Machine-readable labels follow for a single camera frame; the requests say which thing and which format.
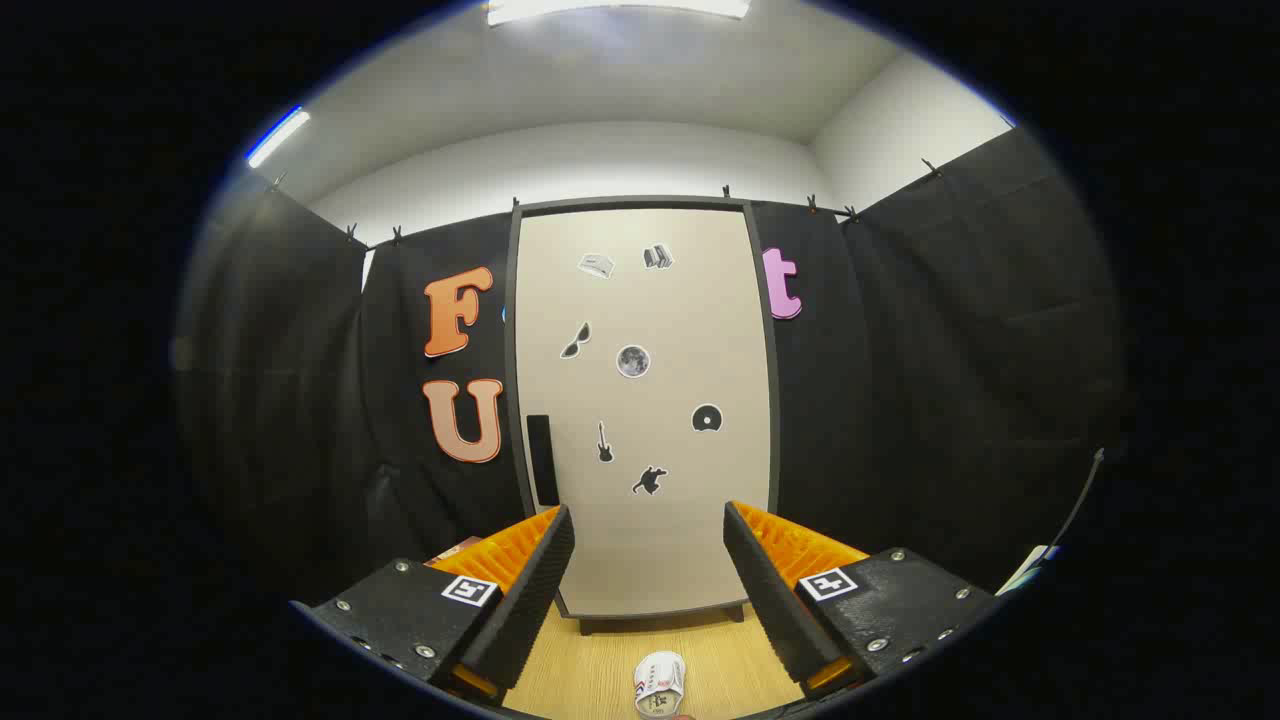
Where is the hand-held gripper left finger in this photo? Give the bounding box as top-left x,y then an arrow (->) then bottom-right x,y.
290,503 -> 578,706

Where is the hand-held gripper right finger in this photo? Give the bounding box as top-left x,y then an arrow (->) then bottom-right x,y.
722,500 -> 1001,701

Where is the white canvas shoe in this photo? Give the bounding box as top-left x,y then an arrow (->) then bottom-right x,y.
633,651 -> 688,719

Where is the black door handle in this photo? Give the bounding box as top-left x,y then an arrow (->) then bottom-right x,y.
526,414 -> 561,507

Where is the grey shoe cabinet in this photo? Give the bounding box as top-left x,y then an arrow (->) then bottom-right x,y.
505,195 -> 783,636

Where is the beige shoe cabinet door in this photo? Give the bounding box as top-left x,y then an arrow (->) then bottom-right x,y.
515,207 -> 773,618

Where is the black backdrop cloth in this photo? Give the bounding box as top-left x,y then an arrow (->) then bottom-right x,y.
175,125 -> 1126,611

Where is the narrow ceiling light strip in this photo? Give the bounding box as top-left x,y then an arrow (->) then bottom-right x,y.
247,107 -> 312,169

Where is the wide ceiling light panel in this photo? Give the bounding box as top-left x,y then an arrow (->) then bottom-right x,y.
485,0 -> 751,26

